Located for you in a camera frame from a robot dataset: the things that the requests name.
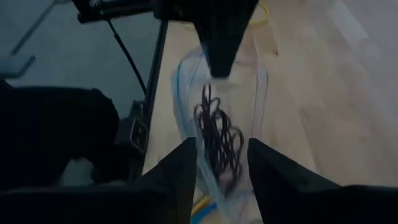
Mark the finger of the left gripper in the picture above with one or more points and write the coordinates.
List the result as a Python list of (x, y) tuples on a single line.
[(220, 46)]

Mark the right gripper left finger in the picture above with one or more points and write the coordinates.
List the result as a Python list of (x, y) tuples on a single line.
[(124, 208)]

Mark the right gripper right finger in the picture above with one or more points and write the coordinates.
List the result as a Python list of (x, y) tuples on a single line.
[(311, 208)]

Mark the clear plastic bag pile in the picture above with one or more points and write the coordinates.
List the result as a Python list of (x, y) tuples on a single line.
[(186, 93)]

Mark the dark brown rubber band pile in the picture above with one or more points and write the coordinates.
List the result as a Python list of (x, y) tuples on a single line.
[(217, 133)]

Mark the person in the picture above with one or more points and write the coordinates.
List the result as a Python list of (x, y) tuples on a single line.
[(46, 133)]

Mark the black aluminium table frame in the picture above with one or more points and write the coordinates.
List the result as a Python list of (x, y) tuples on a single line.
[(155, 68)]

